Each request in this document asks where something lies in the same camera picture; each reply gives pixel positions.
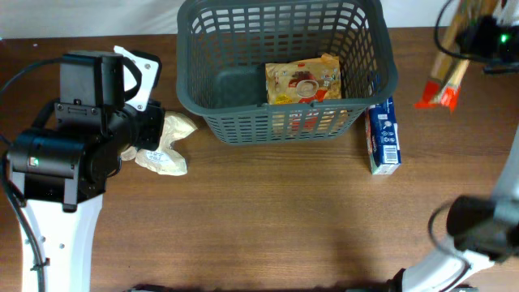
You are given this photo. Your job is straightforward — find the beige coffee mix bag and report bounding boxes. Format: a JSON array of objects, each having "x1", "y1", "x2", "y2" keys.
[{"x1": 265, "y1": 53, "x2": 343, "y2": 135}]

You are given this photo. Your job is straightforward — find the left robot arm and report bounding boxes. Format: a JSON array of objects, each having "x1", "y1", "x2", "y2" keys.
[{"x1": 1, "y1": 46, "x2": 165, "y2": 291}]

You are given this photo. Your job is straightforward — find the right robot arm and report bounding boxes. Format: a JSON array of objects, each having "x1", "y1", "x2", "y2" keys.
[{"x1": 384, "y1": 1, "x2": 518, "y2": 291}]

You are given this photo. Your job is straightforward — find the grey plastic basket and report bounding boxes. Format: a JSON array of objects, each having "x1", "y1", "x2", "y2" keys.
[{"x1": 176, "y1": 0, "x2": 397, "y2": 144}]

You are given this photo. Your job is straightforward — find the blue white carton box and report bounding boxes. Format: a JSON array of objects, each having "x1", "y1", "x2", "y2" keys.
[{"x1": 365, "y1": 97, "x2": 401, "y2": 175}]

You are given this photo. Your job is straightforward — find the red spaghetti packet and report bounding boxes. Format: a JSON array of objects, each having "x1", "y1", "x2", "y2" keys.
[{"x1": 414, "y1": 0, "x2": 501, "y2": 111}]

